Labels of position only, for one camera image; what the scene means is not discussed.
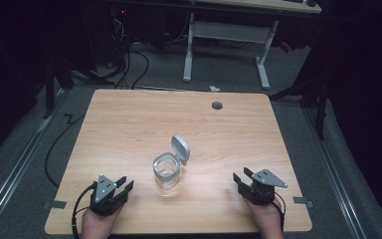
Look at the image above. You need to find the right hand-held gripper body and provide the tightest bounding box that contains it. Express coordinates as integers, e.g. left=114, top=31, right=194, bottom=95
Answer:
left=237, top=168, right=288, bottom=206

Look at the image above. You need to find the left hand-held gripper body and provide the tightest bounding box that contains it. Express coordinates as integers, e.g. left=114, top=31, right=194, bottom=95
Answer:
left=89, top=173, right=129, bottom=217

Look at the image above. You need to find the glass jar with grey lid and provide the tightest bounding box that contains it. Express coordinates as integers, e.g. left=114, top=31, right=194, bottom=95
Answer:
left=151, top=134, right=192, bottom=197

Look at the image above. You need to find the person's right hand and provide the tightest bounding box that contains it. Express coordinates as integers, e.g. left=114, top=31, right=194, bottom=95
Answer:
left=243, top=196, right=285, bottom=239

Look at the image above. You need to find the person's left hand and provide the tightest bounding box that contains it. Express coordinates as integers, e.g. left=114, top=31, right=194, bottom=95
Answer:
left=81, top=204, right=124, bottom=239

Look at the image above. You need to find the grey tape strip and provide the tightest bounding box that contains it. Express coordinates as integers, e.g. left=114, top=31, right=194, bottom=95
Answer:
left=43, top=199, right=68, bottom=210
left=292, top=196, right=314, bottom=209

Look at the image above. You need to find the black metal stand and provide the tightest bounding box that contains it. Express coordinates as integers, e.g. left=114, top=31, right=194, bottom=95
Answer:
left=42, top=54, right=113, bottom=120
left=268, top=74, right=331, bottom=141

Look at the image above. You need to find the white-framed desk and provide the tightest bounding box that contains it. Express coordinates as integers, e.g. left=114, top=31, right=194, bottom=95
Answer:
left=182, top=0, right=323, bottom=91

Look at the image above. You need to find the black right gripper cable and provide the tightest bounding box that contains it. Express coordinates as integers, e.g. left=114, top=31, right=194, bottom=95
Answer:
left=272, top=190, right=287, bottom=233

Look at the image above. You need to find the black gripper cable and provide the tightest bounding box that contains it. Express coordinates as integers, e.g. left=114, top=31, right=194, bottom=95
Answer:
left=71, top=183, right=97, bottom=239
left=272, top=190, right=287, bottom=233

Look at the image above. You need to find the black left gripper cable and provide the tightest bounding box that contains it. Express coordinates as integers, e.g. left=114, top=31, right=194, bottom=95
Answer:
left=71, top=183, right=97, bottom=239

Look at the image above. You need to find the black floor cable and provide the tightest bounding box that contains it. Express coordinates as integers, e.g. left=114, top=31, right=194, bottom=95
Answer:
left=44, top=113, right=87, bottom=189

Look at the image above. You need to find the metal floor rail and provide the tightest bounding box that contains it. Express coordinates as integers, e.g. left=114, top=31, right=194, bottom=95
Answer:
left=0, top=89, right=75, bottom=235
left=301, top=108, right=369, bottom=239

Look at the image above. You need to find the bundle of black cables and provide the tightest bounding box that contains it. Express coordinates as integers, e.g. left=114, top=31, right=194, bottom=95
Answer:
left=111, top=19, right=151, bottom=91

